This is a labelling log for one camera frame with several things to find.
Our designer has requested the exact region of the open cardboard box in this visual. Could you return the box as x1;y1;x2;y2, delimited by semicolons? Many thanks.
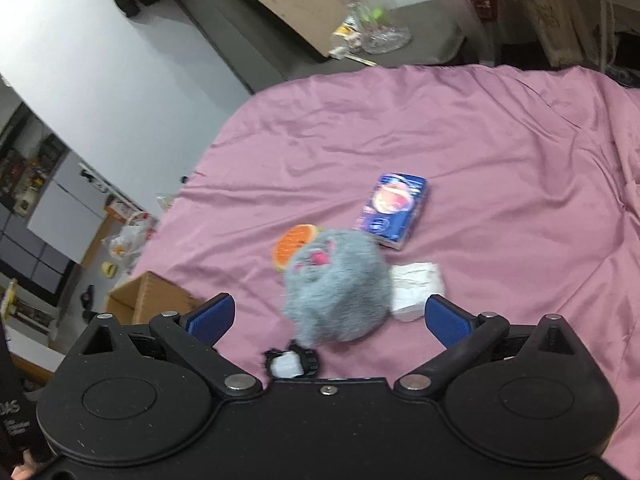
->
104;272;202;325

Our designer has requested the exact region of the large clear plastic jar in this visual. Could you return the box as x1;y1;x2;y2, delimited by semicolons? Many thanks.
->
345;0;412;55

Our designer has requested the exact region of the left hand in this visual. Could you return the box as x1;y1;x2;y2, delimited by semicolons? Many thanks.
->
11;450;41;480

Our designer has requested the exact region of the grey fluffy plush toy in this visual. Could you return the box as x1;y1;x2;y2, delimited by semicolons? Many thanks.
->
283;230;393;348

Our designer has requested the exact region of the pink bed sheet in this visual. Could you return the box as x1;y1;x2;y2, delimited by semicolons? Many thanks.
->
137;65;639;479

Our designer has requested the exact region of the white tissue pack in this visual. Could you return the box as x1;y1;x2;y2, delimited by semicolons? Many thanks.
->
390;262;446;322

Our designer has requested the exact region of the white kitchen cabinet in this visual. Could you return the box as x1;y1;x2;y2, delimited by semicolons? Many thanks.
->
27;151;131;263

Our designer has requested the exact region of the burger squishy toy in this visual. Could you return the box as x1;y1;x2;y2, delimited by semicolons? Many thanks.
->
272;223;320;272

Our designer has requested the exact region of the black small toy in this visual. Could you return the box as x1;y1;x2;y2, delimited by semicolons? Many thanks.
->
264;340;320;380

